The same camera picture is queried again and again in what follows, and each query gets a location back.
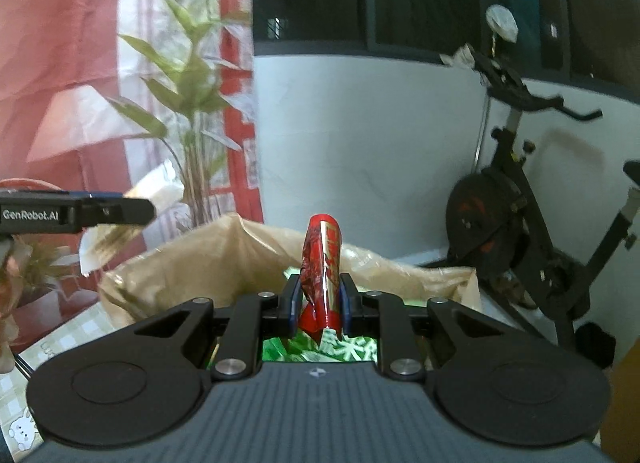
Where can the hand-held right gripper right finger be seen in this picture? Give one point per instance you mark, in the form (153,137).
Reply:
(346,308)

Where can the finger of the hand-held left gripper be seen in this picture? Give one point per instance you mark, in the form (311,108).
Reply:
(106,194)
(125,211)

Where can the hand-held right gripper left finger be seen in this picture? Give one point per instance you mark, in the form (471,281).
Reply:
(294,308)

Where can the green snack packet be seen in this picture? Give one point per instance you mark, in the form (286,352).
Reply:
(345,350)

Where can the red snack packet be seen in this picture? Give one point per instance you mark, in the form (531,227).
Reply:
(320,263)

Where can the cardboard box with plastic liner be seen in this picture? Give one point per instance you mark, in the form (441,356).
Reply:
(210,253)

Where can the black exercise bike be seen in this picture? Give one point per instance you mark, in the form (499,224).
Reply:
(500,223)

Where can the checked tablecloth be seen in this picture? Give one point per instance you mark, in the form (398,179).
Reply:
(20,393)

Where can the black bag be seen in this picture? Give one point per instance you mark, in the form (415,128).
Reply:
(596,345)

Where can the crumpled plastic bag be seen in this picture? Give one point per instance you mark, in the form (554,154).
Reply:
(457,55)

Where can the wooden door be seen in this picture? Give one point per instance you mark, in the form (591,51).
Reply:
(625,408)

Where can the white plastic bag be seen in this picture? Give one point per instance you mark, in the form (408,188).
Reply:
(502,22)

